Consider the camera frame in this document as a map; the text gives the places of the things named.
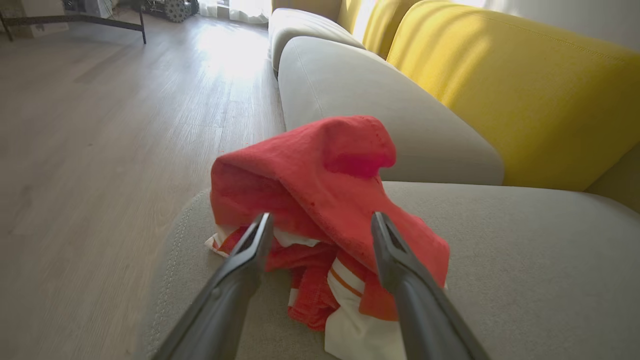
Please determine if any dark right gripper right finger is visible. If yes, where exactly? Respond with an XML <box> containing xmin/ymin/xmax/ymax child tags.
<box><xmin>371</xmin><ymin>211</ymin><xmax>491</xmax><ymax>360</ymax></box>

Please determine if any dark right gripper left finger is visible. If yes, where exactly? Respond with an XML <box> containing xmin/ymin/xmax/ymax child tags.
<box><xmin>152</xmin><ymin>212</ymin><xmax>275</xmax><ymax>360</ymax></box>

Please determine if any red and white garment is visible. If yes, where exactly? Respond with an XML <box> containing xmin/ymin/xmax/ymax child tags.
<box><xmin>205</xmin><ymin>115</ymin><xmax>451</xmax><ymax>360</ymax></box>

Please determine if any grey sofa seat cushion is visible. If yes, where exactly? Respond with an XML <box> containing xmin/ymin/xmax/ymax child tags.
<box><xmin>277</xmin><ymin>36</ymin><xmax>505</xmax><ymax>186</ymax></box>
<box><xmin>145</xmin><ymin>181</ymin><xmax>640</xmax><ymax>360</ymax></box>
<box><xmin>268</xmin><ymin>7</ymin><xmax>366</xmax><ymax>77</ymax></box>

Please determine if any yellow sofa back cushion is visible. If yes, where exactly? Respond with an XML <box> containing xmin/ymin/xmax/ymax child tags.
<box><xmin>387</xmin><ymin>0</ymin><xmax>640</xmax><ymax>192</ymax></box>
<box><xmin>362</xmin><ymin>0</ymin><xmax>422</xmax><ymax>59</ymax></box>
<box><xmin>337</xmin><ymin>0</ymin><xmax>365</xmax><ymax>34</ymax></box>
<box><xmin>584</xmin><ymin>144</ymin><xmax>640</xmax><ymax>214</ymax></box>

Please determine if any white curtain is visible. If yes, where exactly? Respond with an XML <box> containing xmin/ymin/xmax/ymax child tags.
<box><xmin>198</xmin><ymin>0</ymin><xmax>271</xmax><ymax>25</ymax></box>

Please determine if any dark patterned pouf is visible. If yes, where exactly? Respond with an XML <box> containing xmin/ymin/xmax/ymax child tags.
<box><xmin>164</xmin><ymin>0</ymin><xmax>195</xmax><ymax>23</ymax></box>

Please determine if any white box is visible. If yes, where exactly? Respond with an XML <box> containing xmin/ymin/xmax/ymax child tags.
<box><xmin>20</xmin><ymin>0</ymin><xmax>70</xmax><ymax>37</ymax></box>

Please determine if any black metal table frame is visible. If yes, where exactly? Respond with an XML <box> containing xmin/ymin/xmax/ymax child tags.
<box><xmin>0</xmin><ymin>9</ymin><xmax>147</xmax><ymax>45</ymax></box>

